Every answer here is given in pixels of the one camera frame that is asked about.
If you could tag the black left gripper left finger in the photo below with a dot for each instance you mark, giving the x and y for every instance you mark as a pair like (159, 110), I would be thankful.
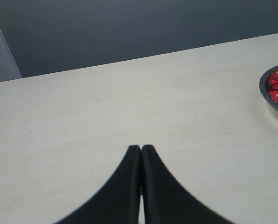
(118, 201)

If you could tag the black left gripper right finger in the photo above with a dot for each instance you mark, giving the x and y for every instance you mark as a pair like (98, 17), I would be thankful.
(166, 201)

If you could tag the round stainless steel plate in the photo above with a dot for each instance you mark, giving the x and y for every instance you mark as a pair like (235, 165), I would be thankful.
(273, 108)

